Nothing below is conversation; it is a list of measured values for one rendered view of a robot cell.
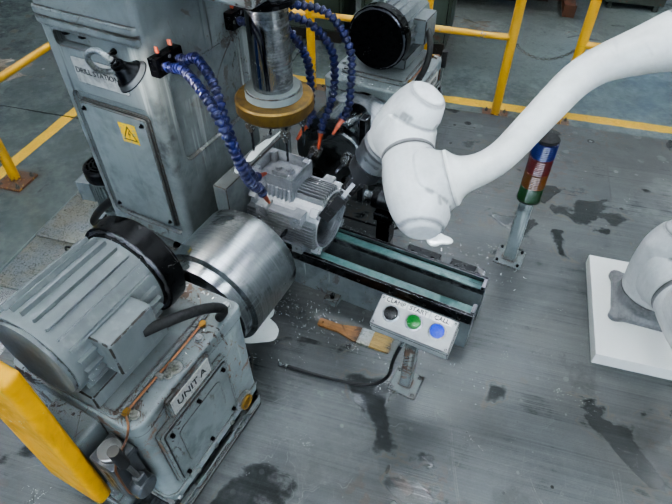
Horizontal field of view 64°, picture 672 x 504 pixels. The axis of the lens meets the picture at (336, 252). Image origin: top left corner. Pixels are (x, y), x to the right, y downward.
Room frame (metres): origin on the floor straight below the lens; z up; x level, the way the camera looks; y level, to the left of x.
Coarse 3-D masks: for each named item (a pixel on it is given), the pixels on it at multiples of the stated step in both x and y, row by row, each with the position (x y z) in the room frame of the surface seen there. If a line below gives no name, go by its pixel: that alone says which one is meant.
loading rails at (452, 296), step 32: (320, 256) 1.00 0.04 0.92; (352, 256) 1.04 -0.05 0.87; (384, 256) 1.00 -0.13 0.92; (416, 256) 0.99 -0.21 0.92; (320, 288) 0.97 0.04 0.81; (352, 288) 0.93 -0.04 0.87; (384, 288) 0.89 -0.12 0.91; (416, 288) 0.88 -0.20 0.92; (448, 288) 0.91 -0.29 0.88; (480, 288) 0.88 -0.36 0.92
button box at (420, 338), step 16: (384, 304) 0.71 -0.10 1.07; (400, 304) 0.70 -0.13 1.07; (384, 320) 0.68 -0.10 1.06; (400, 320) 0.67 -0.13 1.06; (432, 320) 0.66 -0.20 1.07; (448, 320) 0.66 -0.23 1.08; (400, 336) 0.65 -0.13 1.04; (416, 336) 0.64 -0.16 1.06; (448, 336) 0.63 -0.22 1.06; (432, 352) 0.62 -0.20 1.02; (448, 352) 0.61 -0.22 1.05
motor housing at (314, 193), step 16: (304, 192) 1.04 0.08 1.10; (320, 192) 1.04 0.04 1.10; (336, 192) 1.10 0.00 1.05; (272, 208) 1.02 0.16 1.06; (288, 208) 1.02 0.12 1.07; (304, 208) 1.01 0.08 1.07; (320, 208) 1.00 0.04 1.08; (272, 224) 1.02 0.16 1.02; (288, 224) 1.00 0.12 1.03; (304, 224) 0.98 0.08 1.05; (320, 224) 1.09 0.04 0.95; (336, 224) 1.08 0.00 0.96; (288, 240) 1.00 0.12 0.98; (304, 240) 0.97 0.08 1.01; (320, 240) 1.03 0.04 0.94
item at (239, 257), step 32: (224, 224) 0.86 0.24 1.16; (256, 224) 0.86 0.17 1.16; (192, 256) 0.76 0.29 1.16; (224, 256) 0.76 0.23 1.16; (256, 256) 0.79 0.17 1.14; (288, 256) 0.83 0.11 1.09; (224, 288) 0.70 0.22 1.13; (256, 288) 0.73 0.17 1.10; (288, 288) 0.82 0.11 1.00; (256, 320) 0.69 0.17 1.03
